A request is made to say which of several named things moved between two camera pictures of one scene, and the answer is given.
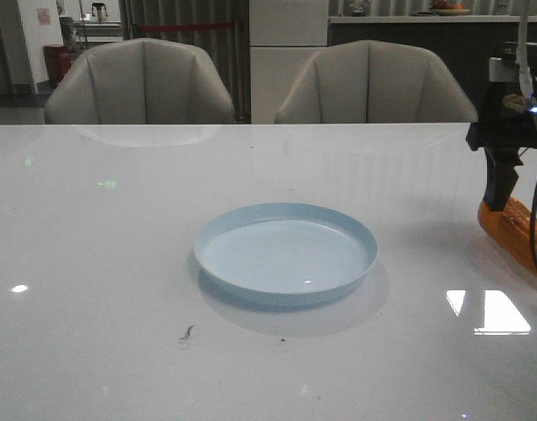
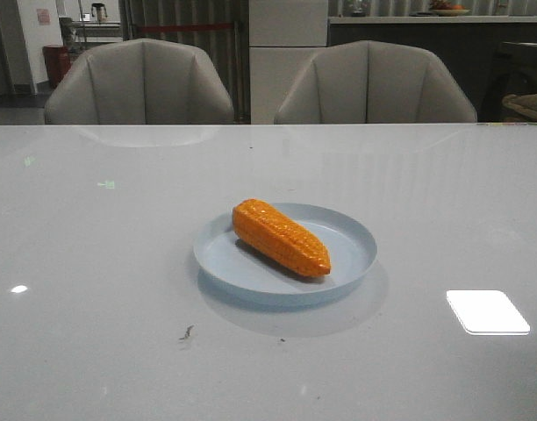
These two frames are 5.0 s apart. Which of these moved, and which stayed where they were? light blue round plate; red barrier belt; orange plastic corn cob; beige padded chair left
Moved: orange plastic corn cob
Stayed: red barrier belt; beige padded chair left; light blue round plate
